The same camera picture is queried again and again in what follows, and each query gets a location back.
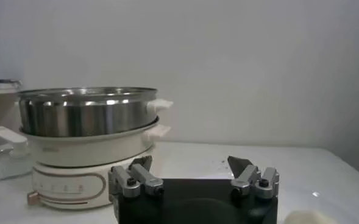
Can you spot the cream electric cooker base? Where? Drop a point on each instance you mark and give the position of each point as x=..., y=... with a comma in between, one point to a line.
x=84, y=149

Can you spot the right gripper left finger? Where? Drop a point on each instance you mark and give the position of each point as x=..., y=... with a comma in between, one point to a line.
x=127, y=182

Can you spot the stainless steel steamer basket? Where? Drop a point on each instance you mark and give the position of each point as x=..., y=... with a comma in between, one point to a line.
x=84, y=118

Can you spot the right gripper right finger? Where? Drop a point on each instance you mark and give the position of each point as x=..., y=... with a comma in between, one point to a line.
x=267, y=182

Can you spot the white steamed baozi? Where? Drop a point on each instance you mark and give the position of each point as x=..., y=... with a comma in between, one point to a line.
x=310, y=218

